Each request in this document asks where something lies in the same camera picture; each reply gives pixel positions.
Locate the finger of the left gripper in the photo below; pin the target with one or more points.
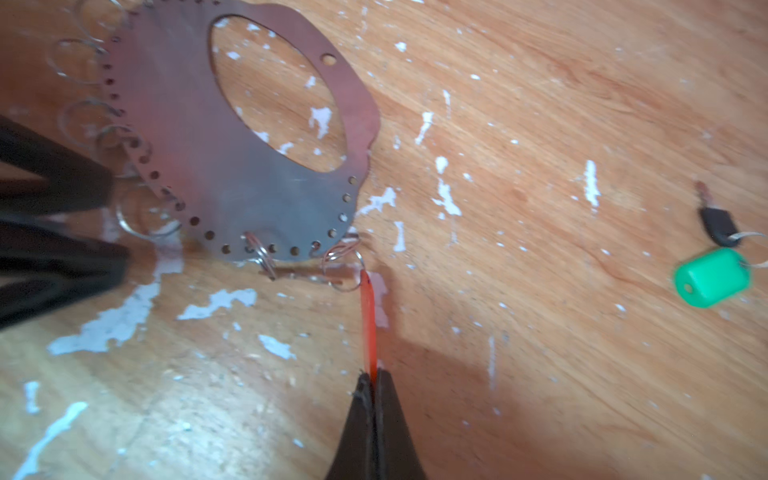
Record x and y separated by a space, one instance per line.
60 180
44 268

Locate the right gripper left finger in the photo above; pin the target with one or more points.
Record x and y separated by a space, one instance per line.
355 458

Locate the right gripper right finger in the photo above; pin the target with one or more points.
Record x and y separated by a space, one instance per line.
394 453

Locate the red key tag with key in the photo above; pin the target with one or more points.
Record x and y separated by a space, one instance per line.
368 311

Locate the green key tag with key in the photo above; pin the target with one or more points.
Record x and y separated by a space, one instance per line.
719 274

